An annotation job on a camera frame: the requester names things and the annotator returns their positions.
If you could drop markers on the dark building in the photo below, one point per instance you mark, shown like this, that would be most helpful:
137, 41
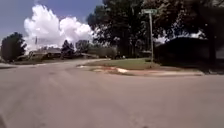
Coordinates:
186, 50

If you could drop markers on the row of bushes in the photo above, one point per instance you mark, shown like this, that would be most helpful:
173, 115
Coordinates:
103, 51

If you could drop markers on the low house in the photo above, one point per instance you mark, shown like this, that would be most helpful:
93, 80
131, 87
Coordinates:
46, 53
88, 55

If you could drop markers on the grey asphalt road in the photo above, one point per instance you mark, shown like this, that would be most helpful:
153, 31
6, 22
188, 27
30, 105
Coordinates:
83, 100

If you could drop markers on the green grass lawn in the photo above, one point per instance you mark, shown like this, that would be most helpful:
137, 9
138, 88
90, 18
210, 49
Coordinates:
133, 63

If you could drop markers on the round dark tree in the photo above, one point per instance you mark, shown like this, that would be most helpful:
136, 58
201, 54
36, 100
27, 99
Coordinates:
11, 46

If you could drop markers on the street sign pole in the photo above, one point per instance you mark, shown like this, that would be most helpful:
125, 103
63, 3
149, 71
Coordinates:
151, 36

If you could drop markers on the pale concrete kerb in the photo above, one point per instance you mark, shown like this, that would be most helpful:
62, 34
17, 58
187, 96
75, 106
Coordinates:
120, 70

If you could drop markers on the grass strip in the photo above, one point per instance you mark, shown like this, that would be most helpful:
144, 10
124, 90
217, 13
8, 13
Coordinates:
36, 61

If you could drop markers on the group of large dark trees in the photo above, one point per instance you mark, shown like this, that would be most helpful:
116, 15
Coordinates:
116, 23

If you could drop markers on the small conifer tree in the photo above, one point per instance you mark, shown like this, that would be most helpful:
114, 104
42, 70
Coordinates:
67, 49

